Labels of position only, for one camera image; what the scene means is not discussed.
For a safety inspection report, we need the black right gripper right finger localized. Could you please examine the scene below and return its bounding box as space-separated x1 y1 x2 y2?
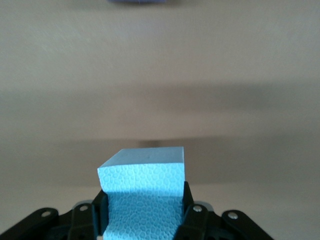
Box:
174 181 213 240

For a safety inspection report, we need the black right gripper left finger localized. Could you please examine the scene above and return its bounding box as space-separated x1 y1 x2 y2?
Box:
66 188 110 240

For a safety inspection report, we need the light blue foam block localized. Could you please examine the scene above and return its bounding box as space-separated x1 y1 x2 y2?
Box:
96 146 187 240

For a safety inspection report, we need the purple foam block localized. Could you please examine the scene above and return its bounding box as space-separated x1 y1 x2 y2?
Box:
106 0 173 5

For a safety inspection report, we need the brown table cover sheet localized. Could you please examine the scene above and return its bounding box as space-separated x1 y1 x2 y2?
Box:
0 0 320 240

